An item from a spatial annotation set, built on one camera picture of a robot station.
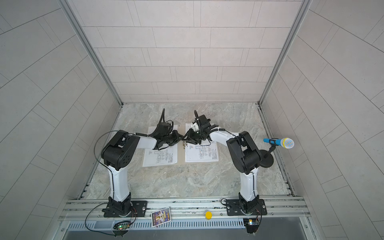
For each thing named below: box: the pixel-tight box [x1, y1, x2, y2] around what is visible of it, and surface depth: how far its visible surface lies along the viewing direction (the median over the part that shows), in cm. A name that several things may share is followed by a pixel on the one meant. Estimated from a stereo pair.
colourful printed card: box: [151, 207, 172, 228], surface depth 69 cm
